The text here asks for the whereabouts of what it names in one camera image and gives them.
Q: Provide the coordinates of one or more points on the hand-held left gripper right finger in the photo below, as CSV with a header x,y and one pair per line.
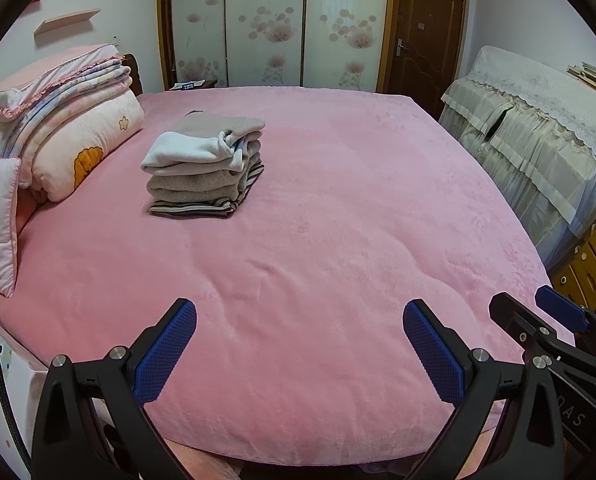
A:
x,y
430,355

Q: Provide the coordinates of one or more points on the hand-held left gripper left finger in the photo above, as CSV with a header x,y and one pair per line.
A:
x,y
168,340

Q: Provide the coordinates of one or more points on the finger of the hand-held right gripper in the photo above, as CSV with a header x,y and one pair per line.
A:
x,y
563,307
528,327

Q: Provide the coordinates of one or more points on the colour-block striped knit sweater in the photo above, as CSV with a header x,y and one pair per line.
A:
x,y
198,145

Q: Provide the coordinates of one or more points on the yellow wooden drawer cabinet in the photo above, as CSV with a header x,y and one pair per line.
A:
x,y
593,260

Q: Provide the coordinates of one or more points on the folded striped garment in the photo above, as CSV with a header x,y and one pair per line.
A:
x,y
188,208

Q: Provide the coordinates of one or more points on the white printed box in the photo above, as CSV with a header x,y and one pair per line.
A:
x,y
23,395

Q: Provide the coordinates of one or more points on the grey diamond-pattern fleece garment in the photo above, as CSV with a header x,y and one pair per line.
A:
x,y
188,185

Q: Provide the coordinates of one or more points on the cream pleated furniture cover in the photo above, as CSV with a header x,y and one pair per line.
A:
x,y
518,150

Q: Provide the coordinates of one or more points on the pink bed blanket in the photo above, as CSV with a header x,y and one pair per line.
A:
x,y
328,210

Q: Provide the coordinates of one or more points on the folded floral print quilt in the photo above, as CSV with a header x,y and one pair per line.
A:
x,y
98,135

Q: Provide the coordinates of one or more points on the white lace cover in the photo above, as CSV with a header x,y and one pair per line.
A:
x,y
538,85

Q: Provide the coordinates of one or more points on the stack of books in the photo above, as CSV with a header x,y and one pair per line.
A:
x,y
593,80

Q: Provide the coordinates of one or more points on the dark bedside table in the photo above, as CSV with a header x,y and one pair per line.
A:
x,y
193,85

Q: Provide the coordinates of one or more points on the brown wooden headboard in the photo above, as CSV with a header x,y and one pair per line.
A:
x,y
134,75

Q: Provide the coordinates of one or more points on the brown wooden door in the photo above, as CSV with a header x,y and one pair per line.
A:
x,y
428,35

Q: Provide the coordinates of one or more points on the floral sliding-door wardrobe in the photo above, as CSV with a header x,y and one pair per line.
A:
x,y
268,20

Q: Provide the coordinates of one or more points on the pink wall shelf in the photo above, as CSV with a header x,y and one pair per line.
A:
x,y
65,21

